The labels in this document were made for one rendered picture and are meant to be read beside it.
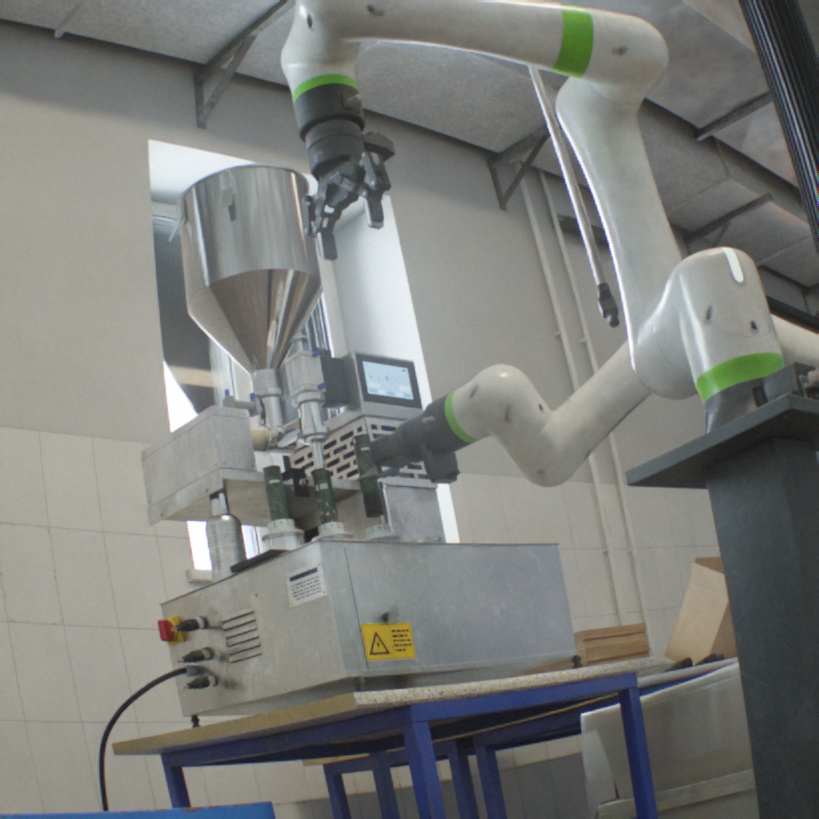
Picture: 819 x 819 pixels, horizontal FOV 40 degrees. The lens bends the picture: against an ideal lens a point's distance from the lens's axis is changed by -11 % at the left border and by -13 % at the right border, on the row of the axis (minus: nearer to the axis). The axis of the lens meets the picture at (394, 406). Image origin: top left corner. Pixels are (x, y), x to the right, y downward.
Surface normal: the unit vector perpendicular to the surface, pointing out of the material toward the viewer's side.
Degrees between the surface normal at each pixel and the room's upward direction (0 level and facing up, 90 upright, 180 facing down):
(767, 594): 90
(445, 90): 180
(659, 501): 90
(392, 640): 90
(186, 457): 90
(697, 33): 177
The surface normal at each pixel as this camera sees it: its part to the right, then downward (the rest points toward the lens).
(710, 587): -0.75, 0.33
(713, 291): -0.38, -0.23
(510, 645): 0.67, -0.35
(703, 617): -0.72, -0.10
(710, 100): 0.21, 0.92
